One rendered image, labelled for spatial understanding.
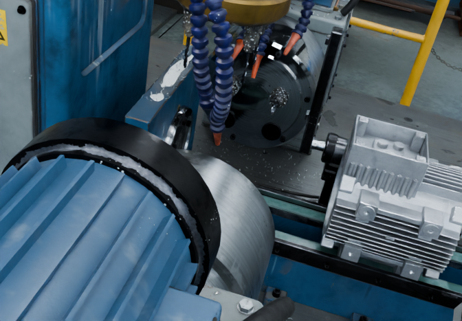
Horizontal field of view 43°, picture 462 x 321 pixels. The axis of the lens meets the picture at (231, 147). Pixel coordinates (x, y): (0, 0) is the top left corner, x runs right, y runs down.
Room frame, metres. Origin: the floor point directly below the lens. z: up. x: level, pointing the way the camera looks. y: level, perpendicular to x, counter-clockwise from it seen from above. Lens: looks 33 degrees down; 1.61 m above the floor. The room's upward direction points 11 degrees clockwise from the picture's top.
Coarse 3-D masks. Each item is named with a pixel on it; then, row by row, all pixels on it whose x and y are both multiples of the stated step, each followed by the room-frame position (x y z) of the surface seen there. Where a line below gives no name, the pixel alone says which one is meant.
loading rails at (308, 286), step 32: (288, 224) 0.88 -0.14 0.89; (320, 224) 0.87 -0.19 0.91; (288, 256) 0.78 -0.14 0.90; (320, 256) 0.77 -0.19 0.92; (288, 288) 0.77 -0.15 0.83; (320, 288) 0.77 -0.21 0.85; (352, 288) 0.76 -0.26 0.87; (384, 288) 0.75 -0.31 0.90; (416, 288) 0.74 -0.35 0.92; (448, 288) 0.76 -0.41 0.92; (352, 320) 0.73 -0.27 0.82; (384, 320) 0.75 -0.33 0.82; (416, 320) 0.74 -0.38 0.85; (448, 320) 0.73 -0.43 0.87
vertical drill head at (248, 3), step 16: (224, 0) 0.79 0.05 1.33; (240, 0) 0.79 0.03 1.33; (256, 0) 0.80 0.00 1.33; (272, 0) 0.82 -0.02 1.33; (288, 0) 0.84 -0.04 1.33; (240, 16) 0.79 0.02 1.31; (256, 16) 0.80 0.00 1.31; (272, 16) 0.81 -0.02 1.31; (256, 32) 0.82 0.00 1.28; (256, 48) 0.91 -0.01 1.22
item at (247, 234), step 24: (216, 168) 0.63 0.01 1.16; (216, 192) 0.58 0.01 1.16; (240, 192) 0.61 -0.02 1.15; (240, 216) 0.57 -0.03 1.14; (264, 216) 0.62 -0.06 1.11; (240, 240) 0.54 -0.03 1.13; (264, 240) 0.59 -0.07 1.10; (216, 264) 0.48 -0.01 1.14; (240, 264) 0.51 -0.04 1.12; (264, 264) 0.57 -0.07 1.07; (240, 288) 0.48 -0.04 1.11
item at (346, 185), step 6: (342, 180) 0.77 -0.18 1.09; (348, 180) 0.77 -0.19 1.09; (354, 180) 0.77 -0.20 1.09; (342, 186) 0.76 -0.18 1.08; (348, 186) 0.77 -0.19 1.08; (348, 192) 0.77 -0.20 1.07; (456, 210) 0.75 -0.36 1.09; (450, 216) 0.75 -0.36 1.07; (456, 216) 0.74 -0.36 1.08; (450, 222) 0.75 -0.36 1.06; (456, 222) 0.74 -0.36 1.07; (324, 234) 0.77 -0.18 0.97; (324, 240) 0.77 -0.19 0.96; (324, 246) 0.76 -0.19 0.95; (330, 246) 0.76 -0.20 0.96; (426, 270) 0.74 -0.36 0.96; (426, 276) 0.74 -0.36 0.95; (432, 276) 0.74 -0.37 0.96; (438, 276) 0.74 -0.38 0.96
